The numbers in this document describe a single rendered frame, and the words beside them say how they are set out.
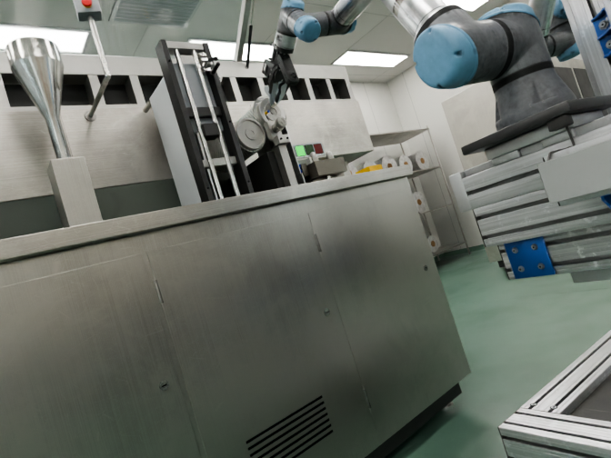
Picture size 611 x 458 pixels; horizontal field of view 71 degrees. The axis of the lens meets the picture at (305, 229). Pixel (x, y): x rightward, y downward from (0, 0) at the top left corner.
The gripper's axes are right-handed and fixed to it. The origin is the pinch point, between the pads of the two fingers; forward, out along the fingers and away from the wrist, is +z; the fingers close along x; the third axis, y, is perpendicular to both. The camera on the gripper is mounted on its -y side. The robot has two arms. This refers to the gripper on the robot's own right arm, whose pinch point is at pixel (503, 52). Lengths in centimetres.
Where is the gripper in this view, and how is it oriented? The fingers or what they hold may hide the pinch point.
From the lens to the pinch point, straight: 205.2
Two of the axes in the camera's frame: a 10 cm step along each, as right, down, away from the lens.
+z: -1.1, 0.9, 9.9
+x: 9.0, -4.2, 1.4
